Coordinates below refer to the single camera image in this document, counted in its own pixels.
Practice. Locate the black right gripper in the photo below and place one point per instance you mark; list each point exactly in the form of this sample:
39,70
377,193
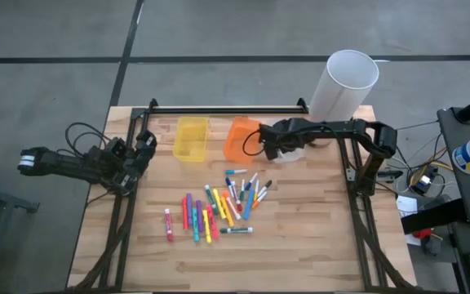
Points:
280,134

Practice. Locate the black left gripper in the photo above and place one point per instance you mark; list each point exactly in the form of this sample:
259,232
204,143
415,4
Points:
137,163

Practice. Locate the blue white small marker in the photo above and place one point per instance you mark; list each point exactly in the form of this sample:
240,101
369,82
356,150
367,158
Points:
251,180

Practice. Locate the black small marker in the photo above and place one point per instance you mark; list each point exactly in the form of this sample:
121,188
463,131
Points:
264,188

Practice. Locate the light blue small marker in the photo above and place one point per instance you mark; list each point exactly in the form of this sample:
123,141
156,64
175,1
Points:
236,171

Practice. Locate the yellow small marker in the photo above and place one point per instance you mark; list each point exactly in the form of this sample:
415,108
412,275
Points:
255,190

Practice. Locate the green small marker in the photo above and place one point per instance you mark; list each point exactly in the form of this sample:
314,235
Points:
242,190

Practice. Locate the red highlighter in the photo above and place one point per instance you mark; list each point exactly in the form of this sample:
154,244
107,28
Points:
184,213

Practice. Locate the pink Expo marker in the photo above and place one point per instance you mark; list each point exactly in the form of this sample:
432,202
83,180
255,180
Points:
168,224

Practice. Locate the purple highlighter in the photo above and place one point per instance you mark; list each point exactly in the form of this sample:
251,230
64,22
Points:
189,209
199,210

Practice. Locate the dark blue small marker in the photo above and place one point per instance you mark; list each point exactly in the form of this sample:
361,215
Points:
229,184

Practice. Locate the maroon Expo marker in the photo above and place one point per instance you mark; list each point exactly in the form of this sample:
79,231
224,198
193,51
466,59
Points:
235,197

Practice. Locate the bright green dry-erase marker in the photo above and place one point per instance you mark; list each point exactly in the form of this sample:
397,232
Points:
210,200

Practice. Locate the teal highlighter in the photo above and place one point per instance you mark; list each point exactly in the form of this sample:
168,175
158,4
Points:
195,225

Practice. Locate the orange Expo marker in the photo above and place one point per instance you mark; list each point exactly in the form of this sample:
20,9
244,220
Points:
233,209

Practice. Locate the pink highlighter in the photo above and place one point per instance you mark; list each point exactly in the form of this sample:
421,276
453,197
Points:
213,222

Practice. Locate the dark green Expo marker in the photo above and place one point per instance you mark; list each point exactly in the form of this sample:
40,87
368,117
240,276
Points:
236,230

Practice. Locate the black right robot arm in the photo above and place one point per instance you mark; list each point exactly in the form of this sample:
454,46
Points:
343,126

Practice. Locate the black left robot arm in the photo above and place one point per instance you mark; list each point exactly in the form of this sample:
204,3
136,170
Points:
55,163

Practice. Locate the clear plastic bin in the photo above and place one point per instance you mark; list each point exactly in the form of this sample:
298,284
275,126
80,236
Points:
294,155

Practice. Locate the orange translucent plastic bin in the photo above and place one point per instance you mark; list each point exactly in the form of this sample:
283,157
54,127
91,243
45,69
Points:
239,141

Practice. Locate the yellow translucent plastic bin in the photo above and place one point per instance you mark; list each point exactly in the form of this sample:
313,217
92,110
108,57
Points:
190,139

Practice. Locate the white shade wooden base lamp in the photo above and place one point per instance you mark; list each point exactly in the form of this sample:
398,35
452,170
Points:
341,85

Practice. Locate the white paper sheet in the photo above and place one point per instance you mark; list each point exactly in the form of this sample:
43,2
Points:
406,206

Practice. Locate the black flat bar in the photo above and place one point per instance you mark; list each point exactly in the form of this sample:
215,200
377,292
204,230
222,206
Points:
431,216

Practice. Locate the small red object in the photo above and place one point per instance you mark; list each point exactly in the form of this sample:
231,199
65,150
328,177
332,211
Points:
422,234

